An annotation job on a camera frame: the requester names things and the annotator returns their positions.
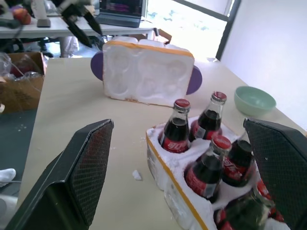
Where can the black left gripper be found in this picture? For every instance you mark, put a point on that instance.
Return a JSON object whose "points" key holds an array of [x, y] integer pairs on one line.
{"points": [[72, 12]]}

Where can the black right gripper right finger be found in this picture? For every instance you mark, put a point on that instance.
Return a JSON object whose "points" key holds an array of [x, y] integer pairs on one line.
{"points": [[283, 167]]}

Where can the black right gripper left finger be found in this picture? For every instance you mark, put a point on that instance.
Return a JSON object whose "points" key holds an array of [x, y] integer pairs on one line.
{"points": [[60, 182]]}

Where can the glass cola bottle, red cap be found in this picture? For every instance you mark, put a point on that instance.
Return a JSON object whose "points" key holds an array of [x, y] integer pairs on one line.
{"points": [[236, 165], [176, 134], [208, 122], [244, 213], [206, 175]]}

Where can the small brown cardboard box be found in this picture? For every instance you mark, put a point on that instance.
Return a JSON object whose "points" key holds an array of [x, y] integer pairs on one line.
{"points": [[164, 36]]}

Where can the brown cardboard box with bags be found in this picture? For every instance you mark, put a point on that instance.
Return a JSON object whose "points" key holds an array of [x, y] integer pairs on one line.
{"points": [[21, 93]]}

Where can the white foam crate, yellow tape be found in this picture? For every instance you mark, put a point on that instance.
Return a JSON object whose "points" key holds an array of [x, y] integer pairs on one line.
{"points": [[168, 172]]}

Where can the dark open laptop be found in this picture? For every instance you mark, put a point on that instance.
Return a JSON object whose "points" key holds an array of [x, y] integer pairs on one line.
{"points": [[120, 13]]}

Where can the white stand with grey base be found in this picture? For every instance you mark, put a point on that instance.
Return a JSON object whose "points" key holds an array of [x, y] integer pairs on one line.
{"points": [[43, 16]]}

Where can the white shoe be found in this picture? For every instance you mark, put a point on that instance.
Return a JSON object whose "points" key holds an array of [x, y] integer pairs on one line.
{"points": [[6, 176]]}

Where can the white background desk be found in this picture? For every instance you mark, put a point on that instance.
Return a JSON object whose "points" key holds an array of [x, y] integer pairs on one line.
{"points": [[31, 31]]}

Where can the red round fruit toy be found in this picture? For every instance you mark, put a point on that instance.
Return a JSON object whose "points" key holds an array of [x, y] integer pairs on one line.
{"points": [[22, 15]]}

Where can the mint green bowl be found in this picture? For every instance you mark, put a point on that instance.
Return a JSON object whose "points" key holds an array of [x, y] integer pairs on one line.
{"points": [[254, 100]]}

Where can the white foam lid, yellow tape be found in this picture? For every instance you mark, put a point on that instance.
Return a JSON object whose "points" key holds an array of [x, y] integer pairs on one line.
{"points": [[146, 74]]}

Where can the small white foam crumb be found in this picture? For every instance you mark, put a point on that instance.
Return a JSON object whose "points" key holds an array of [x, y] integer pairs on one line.
{"points": [[137, 175]]}

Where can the purple round plate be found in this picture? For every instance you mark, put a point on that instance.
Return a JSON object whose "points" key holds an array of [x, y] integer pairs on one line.
{"points": [[194, 80]]}

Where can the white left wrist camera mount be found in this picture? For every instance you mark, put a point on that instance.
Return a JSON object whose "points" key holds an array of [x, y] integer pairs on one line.
{"points": [[74, 2]]}

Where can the dark window frame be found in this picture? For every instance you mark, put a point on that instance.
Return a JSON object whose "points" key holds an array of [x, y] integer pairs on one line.
{"points": [[227, 31]]}

